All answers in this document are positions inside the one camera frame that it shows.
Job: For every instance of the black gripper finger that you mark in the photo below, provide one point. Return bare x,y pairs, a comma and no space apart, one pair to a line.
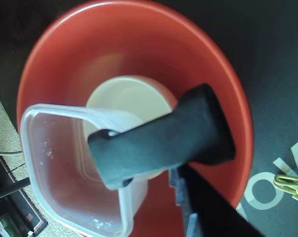
213,217

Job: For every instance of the black plastic wedge part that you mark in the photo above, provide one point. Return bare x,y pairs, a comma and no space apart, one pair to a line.
163,138

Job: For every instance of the small white round dish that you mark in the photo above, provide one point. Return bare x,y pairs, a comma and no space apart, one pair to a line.
129,98

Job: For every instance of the clear square plastic container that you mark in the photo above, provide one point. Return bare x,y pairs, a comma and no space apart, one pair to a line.
65,172

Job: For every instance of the red bowl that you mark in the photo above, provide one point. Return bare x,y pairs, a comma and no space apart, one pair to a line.
114,37

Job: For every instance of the grey mat with ROBO print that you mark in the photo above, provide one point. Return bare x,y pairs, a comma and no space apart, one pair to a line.
274,98

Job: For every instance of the black bar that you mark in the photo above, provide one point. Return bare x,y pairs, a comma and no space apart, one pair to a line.
6,192

